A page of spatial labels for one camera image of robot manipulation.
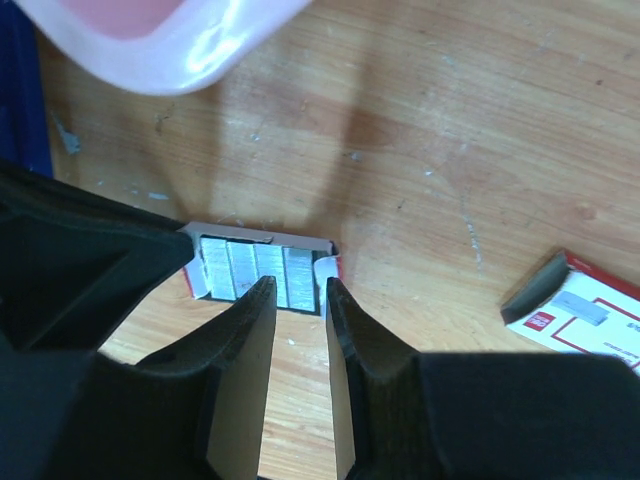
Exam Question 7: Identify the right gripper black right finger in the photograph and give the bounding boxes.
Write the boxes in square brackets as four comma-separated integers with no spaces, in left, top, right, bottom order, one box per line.
[326,278,639,479]

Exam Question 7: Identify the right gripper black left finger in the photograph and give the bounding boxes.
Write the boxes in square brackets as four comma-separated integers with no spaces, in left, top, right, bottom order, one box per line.
[1,276,277,479]

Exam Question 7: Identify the silver staple strips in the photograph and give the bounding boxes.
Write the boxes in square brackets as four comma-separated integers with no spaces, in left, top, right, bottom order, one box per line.
[182,222,342,317]

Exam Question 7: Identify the red staple box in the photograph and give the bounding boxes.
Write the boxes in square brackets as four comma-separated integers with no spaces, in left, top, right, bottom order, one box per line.
[500,249,639,373]

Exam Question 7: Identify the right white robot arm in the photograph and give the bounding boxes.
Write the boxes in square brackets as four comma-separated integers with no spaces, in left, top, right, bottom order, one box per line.
[1,162,639,479]

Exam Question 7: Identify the pink plastic basket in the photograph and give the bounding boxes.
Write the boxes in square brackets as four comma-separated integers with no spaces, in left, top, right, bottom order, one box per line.
[17,0,309,96]

